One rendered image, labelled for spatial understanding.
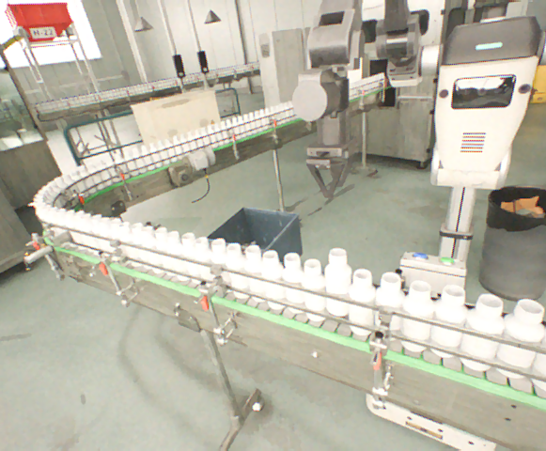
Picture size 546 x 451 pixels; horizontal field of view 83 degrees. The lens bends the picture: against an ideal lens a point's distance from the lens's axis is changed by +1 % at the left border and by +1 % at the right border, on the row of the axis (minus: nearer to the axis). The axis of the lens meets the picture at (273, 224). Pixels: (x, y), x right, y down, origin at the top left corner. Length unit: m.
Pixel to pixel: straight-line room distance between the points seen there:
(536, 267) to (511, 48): 1.49
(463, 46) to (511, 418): 0.95
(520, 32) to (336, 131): 0.72
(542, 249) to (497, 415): 1.56
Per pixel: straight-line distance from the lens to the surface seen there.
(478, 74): 1.10
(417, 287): 0.72
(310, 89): 0.50
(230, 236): 1.51
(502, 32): 1.18
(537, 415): 0.84
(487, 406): 0.84
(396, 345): 0.80
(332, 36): 0.56
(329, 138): 0.57
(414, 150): 4.42
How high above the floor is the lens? 1.62
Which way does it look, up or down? 29 degrees down
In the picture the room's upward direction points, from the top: 9 degrees counter-clockwise
